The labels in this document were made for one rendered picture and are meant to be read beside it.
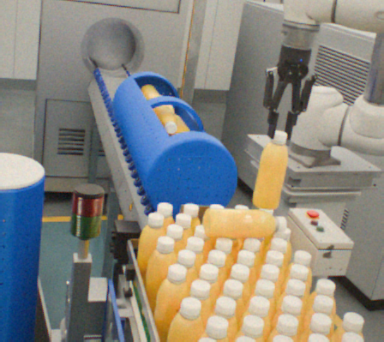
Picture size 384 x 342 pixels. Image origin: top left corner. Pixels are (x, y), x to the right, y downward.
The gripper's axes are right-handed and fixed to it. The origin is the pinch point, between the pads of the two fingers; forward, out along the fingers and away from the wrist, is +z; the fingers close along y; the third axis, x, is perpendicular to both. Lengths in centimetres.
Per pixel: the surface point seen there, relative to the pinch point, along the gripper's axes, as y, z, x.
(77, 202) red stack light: 51, 12, 22
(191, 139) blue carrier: 15.4, 13.6, -25.2
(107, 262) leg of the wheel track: 21, 113, -120
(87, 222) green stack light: 49, 16, 23
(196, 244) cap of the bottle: 22.1, 26.1, 14.6
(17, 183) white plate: 64, 33, -32
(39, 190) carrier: 57, 37, -36
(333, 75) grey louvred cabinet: -115, 21, -185
